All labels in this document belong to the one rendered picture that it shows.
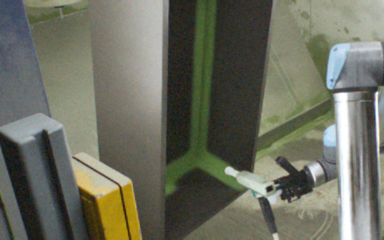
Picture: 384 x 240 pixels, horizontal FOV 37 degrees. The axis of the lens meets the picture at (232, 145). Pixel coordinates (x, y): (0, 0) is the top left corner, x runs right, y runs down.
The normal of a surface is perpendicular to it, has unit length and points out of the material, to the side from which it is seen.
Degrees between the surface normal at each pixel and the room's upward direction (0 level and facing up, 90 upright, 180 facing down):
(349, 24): 90
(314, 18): 90
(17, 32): 90
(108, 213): 90
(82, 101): 57
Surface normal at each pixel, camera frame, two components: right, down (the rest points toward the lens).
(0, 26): 0.70, 0.29
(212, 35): -0.64, 0.41
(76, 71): 0.55, -0.23
